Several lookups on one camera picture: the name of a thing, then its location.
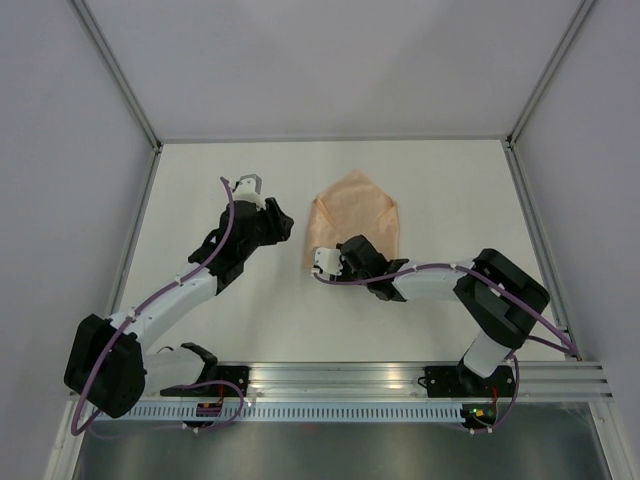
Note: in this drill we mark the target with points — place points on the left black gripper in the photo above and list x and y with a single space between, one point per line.
279 223

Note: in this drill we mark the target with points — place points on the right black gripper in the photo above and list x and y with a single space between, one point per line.
344 275

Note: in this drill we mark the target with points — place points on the peach cloth napkin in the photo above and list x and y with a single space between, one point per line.
352 206

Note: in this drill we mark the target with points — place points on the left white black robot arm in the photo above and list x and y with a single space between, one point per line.
112 362

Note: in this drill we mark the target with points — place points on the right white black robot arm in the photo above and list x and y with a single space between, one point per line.
498 295

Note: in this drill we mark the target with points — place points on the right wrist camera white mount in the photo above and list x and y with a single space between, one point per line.
327 261

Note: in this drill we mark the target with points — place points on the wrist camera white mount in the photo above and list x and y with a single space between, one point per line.
248 189
327 261

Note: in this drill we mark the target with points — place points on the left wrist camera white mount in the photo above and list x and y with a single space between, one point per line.
248 189

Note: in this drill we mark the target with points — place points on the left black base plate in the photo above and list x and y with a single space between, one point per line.
237 375

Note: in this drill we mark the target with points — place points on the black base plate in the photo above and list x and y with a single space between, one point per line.
237 375
450 382

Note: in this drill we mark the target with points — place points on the white slotted cable duct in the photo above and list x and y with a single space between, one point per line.
332 412

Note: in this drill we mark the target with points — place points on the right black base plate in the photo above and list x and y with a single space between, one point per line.
450 382

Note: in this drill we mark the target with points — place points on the aluminium frame right post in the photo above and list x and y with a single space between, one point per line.
569 36

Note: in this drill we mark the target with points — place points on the aluminium frame post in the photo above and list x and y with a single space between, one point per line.
100 43
569 36

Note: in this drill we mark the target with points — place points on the aluminium frame left post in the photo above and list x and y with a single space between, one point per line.
100 43

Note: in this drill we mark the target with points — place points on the aluminium front rail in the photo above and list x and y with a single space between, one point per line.
535 381

